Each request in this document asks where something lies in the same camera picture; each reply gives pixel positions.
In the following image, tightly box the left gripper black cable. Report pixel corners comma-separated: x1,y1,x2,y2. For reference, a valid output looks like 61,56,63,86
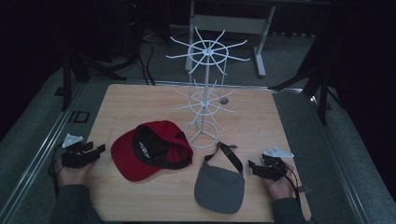
48,144,64,200

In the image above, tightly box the white metal desk frame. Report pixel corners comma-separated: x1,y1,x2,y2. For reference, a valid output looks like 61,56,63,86
185,0,331,78

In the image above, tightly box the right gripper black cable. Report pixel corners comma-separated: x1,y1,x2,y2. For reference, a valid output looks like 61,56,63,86
269,157,304,216

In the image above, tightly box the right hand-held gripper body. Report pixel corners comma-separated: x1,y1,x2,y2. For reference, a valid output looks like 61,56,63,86
262,147,295,182

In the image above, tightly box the grey sun visor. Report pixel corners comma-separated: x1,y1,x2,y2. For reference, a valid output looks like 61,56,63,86
193,141,247,215

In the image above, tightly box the black floor cable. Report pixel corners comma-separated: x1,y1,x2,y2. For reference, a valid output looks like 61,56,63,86
136,38,157,86

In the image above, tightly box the person's right hand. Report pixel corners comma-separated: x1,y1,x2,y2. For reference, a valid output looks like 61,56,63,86
262,161,297,201

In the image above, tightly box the black rectangular frame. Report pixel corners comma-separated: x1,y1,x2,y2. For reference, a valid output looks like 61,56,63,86
68,110,91,123

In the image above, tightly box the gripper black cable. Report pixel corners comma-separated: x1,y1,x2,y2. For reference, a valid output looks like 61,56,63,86
269,157,304,216
48,144,64,200

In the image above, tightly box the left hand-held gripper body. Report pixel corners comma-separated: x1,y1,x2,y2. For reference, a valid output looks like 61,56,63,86
61,133,94,170

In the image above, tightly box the person's left hand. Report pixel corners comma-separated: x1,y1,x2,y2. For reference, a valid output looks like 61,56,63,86
55,157,96,188

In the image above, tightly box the red baseball cap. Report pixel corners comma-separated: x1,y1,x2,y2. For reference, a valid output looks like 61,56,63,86
110,119,194,183

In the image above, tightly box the white wire hat rack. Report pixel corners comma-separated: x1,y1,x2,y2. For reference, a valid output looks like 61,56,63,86
165,26,251,150

